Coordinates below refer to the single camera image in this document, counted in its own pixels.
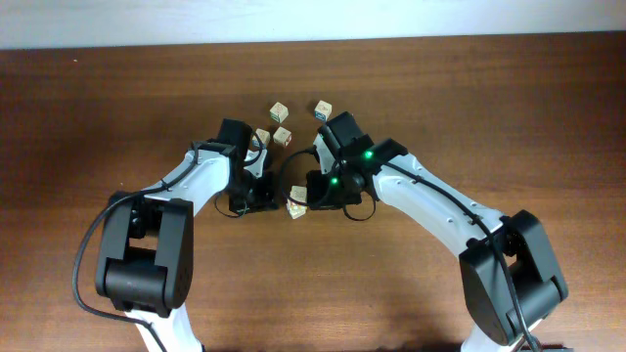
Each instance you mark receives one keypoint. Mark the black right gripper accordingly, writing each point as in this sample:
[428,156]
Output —
[318,197]

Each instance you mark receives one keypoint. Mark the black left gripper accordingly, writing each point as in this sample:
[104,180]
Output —
[267,200]

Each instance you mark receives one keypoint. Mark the baseball picture blue block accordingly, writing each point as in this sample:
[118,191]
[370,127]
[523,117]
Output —
[299,193]

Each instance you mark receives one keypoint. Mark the leaf picture wooden block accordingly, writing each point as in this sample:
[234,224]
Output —
[295,210]

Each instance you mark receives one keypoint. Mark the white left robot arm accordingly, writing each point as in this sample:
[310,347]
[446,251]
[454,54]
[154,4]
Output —
[146,259]

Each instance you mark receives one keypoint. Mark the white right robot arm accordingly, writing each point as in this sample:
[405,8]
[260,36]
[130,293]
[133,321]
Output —
[512,280]

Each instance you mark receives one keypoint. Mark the pretzel picture wooden block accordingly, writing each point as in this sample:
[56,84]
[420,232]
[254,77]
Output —
[261,138]

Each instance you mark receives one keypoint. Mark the green letter N block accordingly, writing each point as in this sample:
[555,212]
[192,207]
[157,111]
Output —
[282,137]

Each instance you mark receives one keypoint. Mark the blue letter D block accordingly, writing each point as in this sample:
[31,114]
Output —
[323,111]

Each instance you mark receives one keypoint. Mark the goldfish picture wooden block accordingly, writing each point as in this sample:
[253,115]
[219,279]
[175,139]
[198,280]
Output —
[279,112]

